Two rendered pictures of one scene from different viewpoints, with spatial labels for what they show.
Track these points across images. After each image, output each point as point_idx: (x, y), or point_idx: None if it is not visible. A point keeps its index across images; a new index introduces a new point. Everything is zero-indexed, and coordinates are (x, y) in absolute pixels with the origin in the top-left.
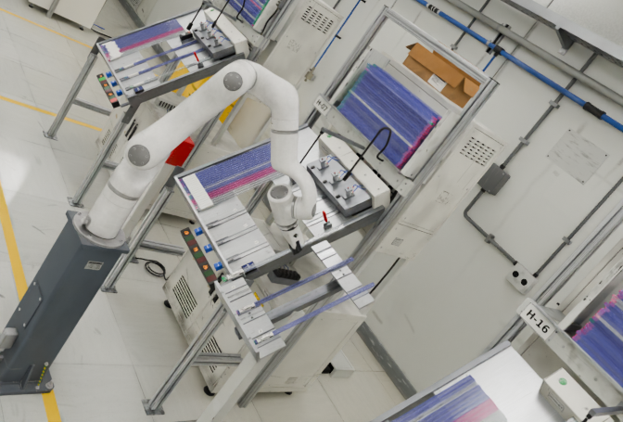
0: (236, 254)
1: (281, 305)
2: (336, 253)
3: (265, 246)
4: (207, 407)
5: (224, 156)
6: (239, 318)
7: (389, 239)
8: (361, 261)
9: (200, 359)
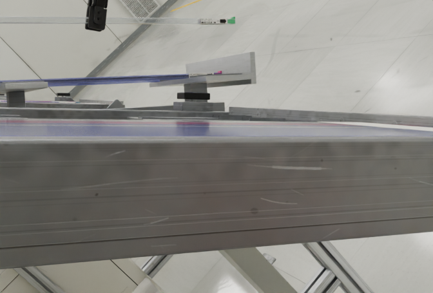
0: (223, 116)
1: (142, 107)
2: (0, 85)
3: (149, 116)
4: (294, 288)
5: (328, 138)
6: (210, 59)
7: None
8: None
9: (314, 274)
